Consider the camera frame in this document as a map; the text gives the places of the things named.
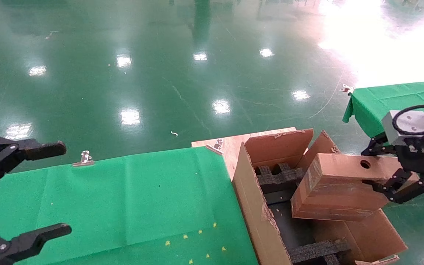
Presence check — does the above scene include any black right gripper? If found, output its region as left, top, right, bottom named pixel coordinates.
left=361, top=133, right=424, bottom=205

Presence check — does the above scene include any small cardboard box with hole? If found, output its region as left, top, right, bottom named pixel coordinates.
left=290, top=153, right=420, bottom=222

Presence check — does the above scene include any large open cardboard carton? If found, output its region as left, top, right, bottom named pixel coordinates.
left=232, top=128, right=408, bottom=265

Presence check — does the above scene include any green tablecloth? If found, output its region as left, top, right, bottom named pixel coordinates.
left=342, top=79, right=424, bottom=176
left=0, top=146, right=259, bottom=265

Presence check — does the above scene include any black foam insert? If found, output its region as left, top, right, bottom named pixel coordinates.
left=255, top=163, right=304, bottom=195
left=287, top=238, right=351, bottom=265

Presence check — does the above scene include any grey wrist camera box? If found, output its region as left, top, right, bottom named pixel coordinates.
left=381, top=109, right=424, bottom=146

